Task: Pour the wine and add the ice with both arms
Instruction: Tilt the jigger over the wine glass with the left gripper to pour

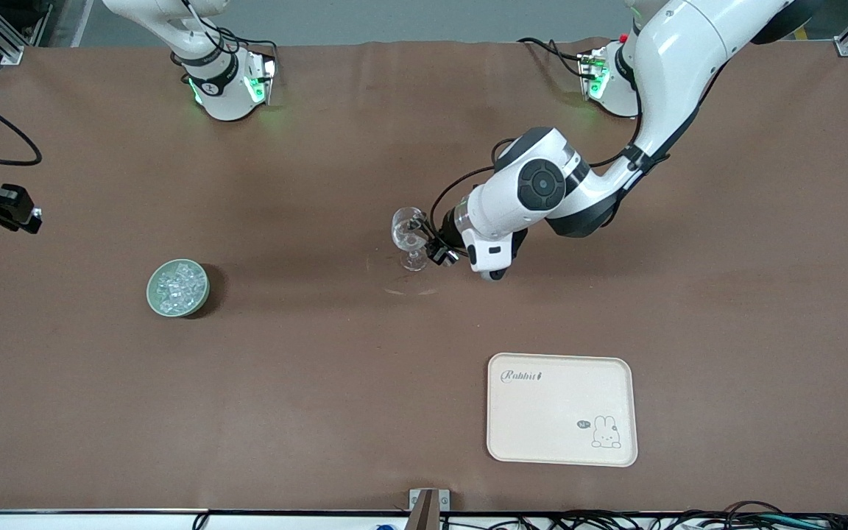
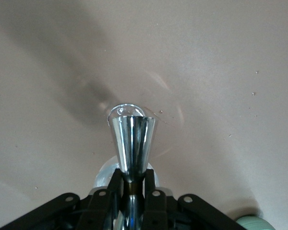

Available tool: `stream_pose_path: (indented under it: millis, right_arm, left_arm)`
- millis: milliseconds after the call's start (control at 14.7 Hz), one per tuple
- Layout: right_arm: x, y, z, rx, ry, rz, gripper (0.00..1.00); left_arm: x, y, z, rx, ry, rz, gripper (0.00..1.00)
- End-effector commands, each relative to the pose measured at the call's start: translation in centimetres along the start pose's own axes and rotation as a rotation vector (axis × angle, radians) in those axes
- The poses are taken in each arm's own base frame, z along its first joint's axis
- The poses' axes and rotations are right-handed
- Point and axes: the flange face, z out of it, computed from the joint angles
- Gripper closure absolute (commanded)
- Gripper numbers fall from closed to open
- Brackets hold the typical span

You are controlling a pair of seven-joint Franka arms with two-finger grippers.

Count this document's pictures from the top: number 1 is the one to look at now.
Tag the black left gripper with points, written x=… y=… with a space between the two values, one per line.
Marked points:
x=444 y=241

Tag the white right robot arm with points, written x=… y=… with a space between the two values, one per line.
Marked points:
x=218 y=96

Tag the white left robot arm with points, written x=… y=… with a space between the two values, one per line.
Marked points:
x=542 y=184

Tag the clear wine glass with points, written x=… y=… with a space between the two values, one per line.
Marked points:
x=403 y=228

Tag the heap of clear ice cubes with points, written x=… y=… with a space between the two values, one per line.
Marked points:
x=177 y=287

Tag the green round bowl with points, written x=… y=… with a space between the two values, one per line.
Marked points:
x=152 y=294

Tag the brown table mat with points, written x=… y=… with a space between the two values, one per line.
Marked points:
x=321 y=405

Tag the cream rabbit print tray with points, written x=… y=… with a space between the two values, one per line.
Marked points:
x=542 y=419

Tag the metal base connector plate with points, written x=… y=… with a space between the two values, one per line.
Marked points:
x=587 y=70
x=268 y=73

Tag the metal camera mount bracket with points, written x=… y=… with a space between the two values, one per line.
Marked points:
x=430 y=508

